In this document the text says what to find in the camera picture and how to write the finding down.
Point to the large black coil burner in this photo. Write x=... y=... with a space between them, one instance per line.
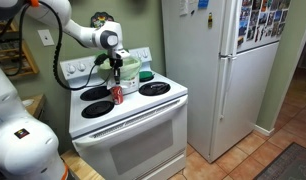
x=154 y=88
x=97 y=109

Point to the wooden spice rack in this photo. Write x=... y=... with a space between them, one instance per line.
x=29 y=63

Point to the wooden side table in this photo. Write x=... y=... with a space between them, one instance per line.
x=36 y=103

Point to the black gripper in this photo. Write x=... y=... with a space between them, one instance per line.
x=116 y=62

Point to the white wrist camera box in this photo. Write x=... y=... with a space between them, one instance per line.
x=123 y=54

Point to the colourful decorative wall plate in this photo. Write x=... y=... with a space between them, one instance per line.
x=99 y=20

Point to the white electric stove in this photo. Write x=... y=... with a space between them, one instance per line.
x=139 y=143

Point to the yellow fridge magnet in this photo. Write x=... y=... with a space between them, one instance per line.
x=210 y=20

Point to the white baseboard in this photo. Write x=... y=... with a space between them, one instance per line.
x=263 y=130

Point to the dark grey floor rug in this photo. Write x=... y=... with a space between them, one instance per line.
x=289 y=165

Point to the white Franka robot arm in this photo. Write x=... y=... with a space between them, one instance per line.
x=23 y=150

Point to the red coke can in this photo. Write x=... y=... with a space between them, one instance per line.
x=117 y=95

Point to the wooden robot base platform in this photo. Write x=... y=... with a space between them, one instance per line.
x=81 y=166

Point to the dark green round lid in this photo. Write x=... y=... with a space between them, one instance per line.
x=146 y=75

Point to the small black coil burner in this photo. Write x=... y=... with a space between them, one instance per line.
x=94 y=94

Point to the fridge photo collage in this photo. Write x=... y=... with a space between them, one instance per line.
x=263 y=20

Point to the white bin with green bag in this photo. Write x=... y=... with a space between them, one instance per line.
x=131 y=71

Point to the white wall switch plate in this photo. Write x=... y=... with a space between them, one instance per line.
x=46 y=37

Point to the blue fridge magnet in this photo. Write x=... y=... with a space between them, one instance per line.
x=203 y=3

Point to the white paper note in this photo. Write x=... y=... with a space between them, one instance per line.
x=183 y=7

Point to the white refrigerator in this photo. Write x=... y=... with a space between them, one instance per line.
x=193 y=83

